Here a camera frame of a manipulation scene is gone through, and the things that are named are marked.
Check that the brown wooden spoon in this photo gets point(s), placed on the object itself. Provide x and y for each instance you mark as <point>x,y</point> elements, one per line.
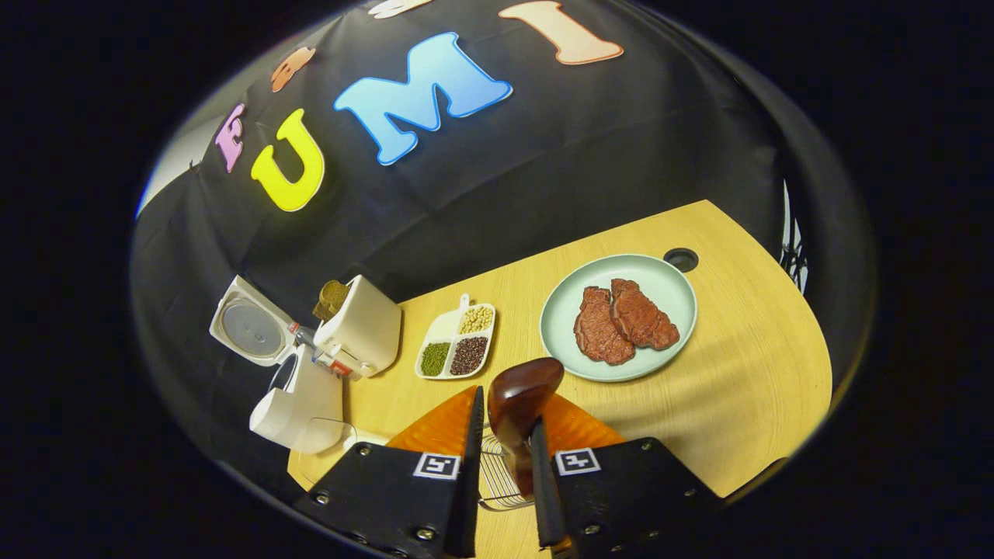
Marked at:
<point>520,404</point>

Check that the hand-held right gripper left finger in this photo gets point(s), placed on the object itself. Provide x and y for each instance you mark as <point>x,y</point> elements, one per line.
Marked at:
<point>388,497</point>

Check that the white toaster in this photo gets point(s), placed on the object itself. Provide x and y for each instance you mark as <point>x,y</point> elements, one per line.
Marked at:
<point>365,330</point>

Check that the pile of dark red beans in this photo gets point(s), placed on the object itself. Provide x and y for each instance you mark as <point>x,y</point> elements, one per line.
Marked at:
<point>468,355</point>

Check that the small clear bottle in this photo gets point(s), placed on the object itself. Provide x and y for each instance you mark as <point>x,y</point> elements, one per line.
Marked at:
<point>304,336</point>

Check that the pile of green beans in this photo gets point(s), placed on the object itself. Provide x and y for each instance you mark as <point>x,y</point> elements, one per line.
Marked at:
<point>435,359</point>

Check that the brown toast slice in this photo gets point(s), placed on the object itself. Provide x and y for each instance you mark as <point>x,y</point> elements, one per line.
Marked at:
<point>330,301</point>
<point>338,291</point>

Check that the black backdrop cloth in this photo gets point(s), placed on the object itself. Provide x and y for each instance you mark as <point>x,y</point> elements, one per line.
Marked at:
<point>582,155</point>

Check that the white divided dish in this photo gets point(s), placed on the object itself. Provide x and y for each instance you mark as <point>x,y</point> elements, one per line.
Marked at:
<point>446,330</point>

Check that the white rice cooker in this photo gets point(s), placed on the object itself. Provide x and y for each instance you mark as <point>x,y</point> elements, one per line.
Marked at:
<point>299,407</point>

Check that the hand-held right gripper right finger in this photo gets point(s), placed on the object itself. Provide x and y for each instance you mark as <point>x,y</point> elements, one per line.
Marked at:
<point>621,497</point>

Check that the pile of yellow soybeans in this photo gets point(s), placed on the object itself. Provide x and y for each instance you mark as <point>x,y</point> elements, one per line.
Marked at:
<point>476,319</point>

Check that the pale green plate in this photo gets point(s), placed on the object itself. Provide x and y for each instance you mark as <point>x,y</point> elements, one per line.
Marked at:
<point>675,299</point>

